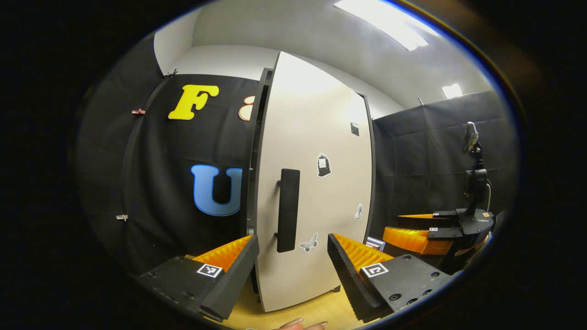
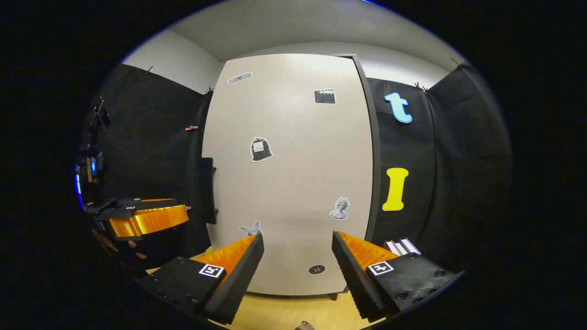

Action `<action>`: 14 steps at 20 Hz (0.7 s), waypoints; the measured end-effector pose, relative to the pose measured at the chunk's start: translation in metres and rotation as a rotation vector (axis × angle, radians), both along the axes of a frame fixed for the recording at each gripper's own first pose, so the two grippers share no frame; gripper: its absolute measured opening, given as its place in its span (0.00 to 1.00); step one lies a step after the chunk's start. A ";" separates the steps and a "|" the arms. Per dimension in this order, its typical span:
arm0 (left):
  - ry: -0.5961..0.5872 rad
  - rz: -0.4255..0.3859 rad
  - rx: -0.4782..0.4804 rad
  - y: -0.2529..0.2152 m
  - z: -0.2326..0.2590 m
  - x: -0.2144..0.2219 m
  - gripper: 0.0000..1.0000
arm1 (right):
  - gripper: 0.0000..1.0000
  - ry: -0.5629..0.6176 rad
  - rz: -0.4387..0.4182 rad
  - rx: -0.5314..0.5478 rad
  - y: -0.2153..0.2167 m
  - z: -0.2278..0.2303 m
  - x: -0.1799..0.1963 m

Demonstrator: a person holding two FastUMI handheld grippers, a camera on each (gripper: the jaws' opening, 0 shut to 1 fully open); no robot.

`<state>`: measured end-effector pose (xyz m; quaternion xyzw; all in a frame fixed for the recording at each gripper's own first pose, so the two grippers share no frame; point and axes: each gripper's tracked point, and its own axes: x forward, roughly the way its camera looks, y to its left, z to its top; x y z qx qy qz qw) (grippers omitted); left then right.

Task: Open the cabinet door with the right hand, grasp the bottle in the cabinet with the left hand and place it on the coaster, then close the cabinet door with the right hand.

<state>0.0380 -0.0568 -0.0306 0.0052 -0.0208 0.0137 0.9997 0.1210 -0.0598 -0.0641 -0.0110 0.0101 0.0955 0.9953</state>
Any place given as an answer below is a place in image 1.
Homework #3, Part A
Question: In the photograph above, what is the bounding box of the dark grey cabinet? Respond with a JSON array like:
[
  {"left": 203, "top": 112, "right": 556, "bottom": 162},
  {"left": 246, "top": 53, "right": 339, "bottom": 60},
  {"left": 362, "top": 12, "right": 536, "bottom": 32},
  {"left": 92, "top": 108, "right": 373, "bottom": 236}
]
[{"left": 241, "top": 68, "right": 377, "bottom": 303}]

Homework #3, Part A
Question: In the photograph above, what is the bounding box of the beige cabinet door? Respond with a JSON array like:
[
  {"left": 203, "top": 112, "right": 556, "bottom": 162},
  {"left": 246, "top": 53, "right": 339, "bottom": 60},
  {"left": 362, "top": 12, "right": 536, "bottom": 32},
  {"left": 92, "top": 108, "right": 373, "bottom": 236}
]
[{"left": 255, "top": 51, "right": 374, "bottom": 313}]

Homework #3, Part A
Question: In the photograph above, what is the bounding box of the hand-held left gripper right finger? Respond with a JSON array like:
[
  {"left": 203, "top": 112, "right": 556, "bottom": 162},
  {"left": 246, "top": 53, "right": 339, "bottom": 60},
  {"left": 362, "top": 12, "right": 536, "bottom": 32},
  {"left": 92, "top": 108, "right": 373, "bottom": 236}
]
[{"left": 327, "top": 232, "right": 454, "bottom": 324}]

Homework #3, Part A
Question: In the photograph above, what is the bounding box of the black cabinet door handle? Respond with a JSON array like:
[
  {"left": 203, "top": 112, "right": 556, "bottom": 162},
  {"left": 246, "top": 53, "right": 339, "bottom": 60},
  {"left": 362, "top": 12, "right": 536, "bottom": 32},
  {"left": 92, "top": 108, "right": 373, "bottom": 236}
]
[{"left": 274, "top": 168, "right": 301, "bottom": 253}]

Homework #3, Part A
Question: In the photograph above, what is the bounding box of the long ceiling light panel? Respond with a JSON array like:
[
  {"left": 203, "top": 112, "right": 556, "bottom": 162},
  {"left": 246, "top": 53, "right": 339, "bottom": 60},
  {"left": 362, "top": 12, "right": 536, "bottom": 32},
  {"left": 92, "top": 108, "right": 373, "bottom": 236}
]
[{"left": 334, "top": 0, "right": 429, "bottom": 51}]

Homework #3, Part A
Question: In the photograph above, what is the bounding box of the black backdrop cloth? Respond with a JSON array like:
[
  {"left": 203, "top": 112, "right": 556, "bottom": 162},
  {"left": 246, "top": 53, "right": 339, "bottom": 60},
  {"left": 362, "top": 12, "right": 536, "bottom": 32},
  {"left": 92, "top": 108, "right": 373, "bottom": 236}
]
[{"left": 76, "top": 34, "right": 521, "bottom": 275}]

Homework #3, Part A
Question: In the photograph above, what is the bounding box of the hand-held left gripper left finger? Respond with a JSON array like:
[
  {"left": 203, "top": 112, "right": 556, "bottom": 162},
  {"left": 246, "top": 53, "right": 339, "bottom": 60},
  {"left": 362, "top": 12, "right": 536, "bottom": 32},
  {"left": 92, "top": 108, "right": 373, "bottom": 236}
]
[{"left": 138, "top": 235, "right": 260, "bottom": 321}]

